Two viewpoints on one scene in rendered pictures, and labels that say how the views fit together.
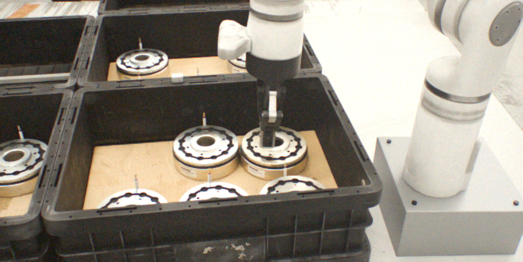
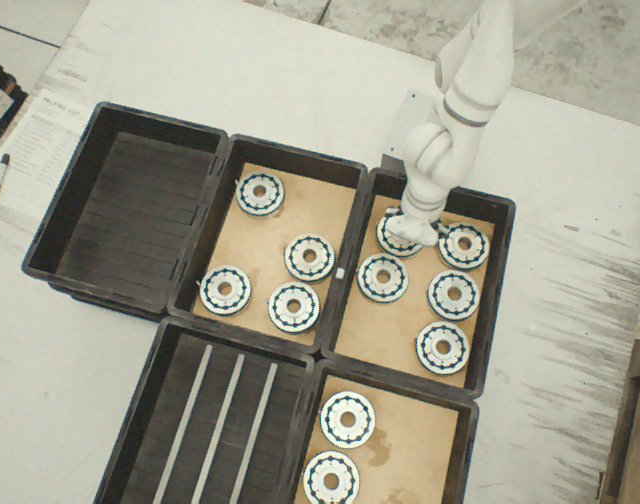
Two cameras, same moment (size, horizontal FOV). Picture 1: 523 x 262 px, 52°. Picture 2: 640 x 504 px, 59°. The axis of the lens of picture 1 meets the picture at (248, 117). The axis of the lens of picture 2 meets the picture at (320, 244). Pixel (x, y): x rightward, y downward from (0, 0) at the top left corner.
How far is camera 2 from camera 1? 0.98 m
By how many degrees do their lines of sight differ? 51
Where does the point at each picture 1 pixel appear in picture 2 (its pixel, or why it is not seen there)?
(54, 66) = (170, 373)
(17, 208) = (388, 424)
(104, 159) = (352, 353)
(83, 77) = (302, 347)
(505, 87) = not seen: outside the picture
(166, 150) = (359, 306)
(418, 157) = not seen: hidden behind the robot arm
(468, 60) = not seen: hidden behind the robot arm
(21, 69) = (160, 406)
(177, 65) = (225, 259)
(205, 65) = (238, 235)
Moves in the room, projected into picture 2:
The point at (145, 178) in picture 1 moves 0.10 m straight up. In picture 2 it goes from (387, 329) to (392, 319)
